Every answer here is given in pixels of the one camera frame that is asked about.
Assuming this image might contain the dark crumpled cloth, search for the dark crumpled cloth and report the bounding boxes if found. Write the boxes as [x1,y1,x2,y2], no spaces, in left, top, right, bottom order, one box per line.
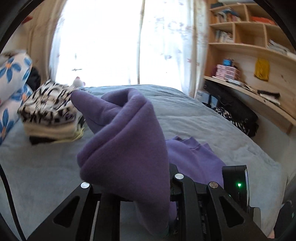
[26,67,41,92]

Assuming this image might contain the pink drawer organizer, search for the pink drawer organizer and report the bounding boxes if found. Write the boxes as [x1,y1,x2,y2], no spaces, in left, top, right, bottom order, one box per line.
[216,64,238,79]

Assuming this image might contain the row of books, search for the row of books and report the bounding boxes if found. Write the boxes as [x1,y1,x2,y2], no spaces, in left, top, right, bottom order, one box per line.
[213,7,241,22]
[215,30,234,43]

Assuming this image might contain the person's dark garment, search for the person's dark garment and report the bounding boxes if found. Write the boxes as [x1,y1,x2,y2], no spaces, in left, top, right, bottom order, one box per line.
[274,200,294,239]

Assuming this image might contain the pale yellow folded cloth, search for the pale yellow folded cloth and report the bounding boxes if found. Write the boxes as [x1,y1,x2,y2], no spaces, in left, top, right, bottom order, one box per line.
[69,116,85,141]

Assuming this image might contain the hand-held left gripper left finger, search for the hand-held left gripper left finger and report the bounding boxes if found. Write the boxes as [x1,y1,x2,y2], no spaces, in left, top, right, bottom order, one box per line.
[27,182,121,241]

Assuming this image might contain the black and white printed folded cloth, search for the black and white printed folded cloth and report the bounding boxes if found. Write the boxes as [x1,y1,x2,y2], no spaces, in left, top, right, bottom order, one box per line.
[17,80,80,127]

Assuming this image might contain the wooden shelf unit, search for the wooden shelf unit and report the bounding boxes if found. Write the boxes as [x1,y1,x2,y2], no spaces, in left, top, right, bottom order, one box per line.
[192,0,296,135]

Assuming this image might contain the cream folded cloth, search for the cream folded cloth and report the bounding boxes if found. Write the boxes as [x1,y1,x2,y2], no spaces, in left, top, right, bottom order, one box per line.
[23,120,81,141]

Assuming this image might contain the black and white patterned garment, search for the black and white patterned garment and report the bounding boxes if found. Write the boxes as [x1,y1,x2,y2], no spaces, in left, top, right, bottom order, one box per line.
[214,107,251,137]

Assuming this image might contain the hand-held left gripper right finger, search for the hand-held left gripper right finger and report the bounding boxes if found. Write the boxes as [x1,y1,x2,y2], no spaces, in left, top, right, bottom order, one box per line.
[169,163,269,241]

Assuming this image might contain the stack of papers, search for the stack of papers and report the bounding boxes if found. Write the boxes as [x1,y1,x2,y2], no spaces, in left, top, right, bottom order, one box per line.
[267,39,289,55]

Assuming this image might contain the white cardboard box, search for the white cardboard box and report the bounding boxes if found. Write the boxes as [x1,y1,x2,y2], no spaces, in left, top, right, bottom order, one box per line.
[194,89,219,107]

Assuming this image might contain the blue floral pillows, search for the blue floral pillows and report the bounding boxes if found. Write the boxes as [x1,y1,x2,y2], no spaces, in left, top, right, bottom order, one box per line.
[0,52,34,145]

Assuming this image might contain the purple zip hoodie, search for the purple zip hoodie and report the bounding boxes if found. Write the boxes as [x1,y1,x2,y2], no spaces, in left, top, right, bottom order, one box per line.
[70,88,226,239]

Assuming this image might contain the orange folded cloth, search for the orange folded cloth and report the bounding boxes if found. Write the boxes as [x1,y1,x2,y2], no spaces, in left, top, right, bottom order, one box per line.
[250,16,277,25]

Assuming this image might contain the black cable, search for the black cable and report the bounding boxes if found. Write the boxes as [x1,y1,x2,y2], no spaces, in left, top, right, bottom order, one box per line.
[0,164,27,241]

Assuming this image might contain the black flat device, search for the black flat device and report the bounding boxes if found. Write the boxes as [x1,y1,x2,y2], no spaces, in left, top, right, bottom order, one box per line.
[257,90,281,100]

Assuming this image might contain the white plush toy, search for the white plush toy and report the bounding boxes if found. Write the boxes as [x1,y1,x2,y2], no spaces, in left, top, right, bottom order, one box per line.
[72,76,86,88]

